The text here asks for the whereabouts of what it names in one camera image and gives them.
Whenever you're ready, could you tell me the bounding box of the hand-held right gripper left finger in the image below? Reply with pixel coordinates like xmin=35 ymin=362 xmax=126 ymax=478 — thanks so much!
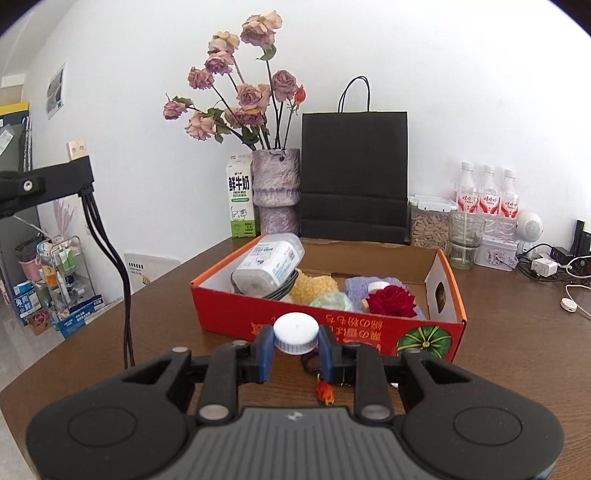
xmin=121 ymin=324 xmax=276 ymax=425

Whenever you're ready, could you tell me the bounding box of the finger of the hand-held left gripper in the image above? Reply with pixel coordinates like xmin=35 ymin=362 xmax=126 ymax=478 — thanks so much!
xmin=0 ymin=157 xmax=96 ymax=220

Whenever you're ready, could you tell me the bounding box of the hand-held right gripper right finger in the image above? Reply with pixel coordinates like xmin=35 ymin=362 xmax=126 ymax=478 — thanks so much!
xmin=318 ymin=325 xmax=476 ymax=423

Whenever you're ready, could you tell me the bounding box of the white round jar lid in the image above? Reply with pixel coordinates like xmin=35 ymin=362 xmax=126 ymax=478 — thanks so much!
xmin=272 ymin=313 xmax=321 ymax=374

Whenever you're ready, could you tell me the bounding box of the red cardboard box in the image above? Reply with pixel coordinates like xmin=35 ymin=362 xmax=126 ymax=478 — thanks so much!
xmin=190 ymin=235 xmax=467 ymax=363

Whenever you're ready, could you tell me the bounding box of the plastic-wrapped pale green bundle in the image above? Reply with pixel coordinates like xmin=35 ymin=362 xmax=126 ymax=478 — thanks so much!
xmin=309 ymin=292 xmax=354 ymax=312

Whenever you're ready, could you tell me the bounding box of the yellow plush toy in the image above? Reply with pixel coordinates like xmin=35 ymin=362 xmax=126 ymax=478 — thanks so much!
xmin=290 ymin=270 xmax=340 ymax=305

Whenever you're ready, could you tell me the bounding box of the purple fabric pouch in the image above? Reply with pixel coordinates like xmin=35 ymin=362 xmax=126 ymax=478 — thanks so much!
xmin=344 ymin=275 xmax=428 ymax=320

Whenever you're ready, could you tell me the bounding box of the red rose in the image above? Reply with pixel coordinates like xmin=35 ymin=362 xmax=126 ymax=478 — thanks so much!
xmin=367 ymin=285 xmax=419 ymax=318

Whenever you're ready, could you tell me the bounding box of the white plastic wipes box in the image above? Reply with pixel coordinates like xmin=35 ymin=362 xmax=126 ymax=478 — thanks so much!
xmin=231 ymin=233 xmax=306 ymax=297

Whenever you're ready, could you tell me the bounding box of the black usb cable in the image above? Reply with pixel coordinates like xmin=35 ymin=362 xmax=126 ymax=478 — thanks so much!
xmin=67 ymin=137 xmax=137 ymax=370

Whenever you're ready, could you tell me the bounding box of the clear container of seeds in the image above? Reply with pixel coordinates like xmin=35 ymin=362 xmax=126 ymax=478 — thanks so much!
xmin=409 ymin=195 xmax=455 ymax=250

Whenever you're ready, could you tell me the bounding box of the dark board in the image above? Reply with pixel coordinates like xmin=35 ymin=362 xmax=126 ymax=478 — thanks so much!
xmin=0 ymin=115 xmax=40 ymax=305

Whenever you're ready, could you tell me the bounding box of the pink bin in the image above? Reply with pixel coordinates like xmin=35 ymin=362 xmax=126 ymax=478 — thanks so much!
xmin=18 ymin=258 xmax=42 ymax=282

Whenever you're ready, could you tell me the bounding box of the blue white packet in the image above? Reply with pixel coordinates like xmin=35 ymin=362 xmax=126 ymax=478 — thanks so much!
xmin=14 ymin=281 xmax=38 ymax=319

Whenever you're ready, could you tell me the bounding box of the white green milk carton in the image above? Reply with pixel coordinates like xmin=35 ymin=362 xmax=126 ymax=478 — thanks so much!
xmin=225 ymin=153 xmax=257 ymax=238

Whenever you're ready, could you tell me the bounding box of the purple textured vase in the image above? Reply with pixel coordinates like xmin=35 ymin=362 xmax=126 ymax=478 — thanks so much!
xmin=252 ymin=148 xmax=302 ymax=236

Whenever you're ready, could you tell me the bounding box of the clear drinking glass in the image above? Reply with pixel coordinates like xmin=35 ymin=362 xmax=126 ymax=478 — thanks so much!
xmin=445 ymin=212 xmax=487 ymax=271

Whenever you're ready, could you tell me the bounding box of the black paper bag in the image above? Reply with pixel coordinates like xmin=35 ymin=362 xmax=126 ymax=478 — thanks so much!
xmin=299 ymin=76 xmax=409 ymax=244

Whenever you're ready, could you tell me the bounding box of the white printed tin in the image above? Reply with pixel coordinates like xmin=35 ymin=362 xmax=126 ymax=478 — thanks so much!
xmin=474 ymin=234 xmax=519 ymax=271

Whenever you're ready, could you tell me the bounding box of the red label water bottle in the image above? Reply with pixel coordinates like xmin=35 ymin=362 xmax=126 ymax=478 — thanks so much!
xmin=456 ymin=161 xmax=479 ymax=214
xmin=479 ymin=165 xmax=502 ymax=219
xmin=501 ymin=169 xmax=522 ymax=221

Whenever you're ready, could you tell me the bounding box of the bunch of dried pink roses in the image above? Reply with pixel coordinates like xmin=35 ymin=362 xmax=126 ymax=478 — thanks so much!
xmin=163 ymin=10 xmax=307 ymax=152

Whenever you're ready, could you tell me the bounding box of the white charger plug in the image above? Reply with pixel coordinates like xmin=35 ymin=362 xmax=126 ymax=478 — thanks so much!
xmin=531 ymin=257 xmax=559 ymax=279

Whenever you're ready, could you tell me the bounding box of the white round device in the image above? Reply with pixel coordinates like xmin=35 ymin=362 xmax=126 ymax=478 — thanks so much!
xmin=517 ymin=210 xmax=546 ymax=252

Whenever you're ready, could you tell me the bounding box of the pink feather wall decal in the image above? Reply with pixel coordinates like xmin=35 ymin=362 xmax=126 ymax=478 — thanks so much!
xmin=53 ymin=198 xmax=77 ymax=238

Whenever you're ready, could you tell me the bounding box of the wall paper sheet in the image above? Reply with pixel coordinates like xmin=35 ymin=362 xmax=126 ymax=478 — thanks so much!
xmin=46 ymin=62 xmax=68 ymax=120

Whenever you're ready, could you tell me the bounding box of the metal wire rack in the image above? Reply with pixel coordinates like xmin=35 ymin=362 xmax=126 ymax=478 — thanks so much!
xmin=39 ymin=235 xmax=98 ymax=319

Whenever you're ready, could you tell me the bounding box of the white wall panel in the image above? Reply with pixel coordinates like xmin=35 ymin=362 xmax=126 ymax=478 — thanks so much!
xmin=124 ymin=251 xmax=182 ymax=294

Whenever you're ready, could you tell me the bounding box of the white cable with puck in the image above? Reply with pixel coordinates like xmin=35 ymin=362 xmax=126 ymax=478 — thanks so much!
xmin=558 ymin=284 xmax=591 ymax=319

